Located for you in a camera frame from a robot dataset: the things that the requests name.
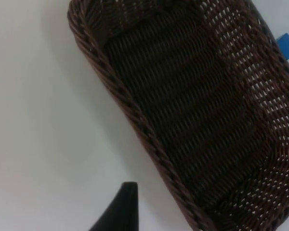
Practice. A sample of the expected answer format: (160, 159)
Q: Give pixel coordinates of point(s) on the small blue cube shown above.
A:
(287, 45)

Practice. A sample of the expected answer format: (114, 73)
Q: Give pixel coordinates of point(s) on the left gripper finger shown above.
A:
(121, 211)

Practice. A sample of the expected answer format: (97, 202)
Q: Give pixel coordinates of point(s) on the dark brown wicker basket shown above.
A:
(183, 115)

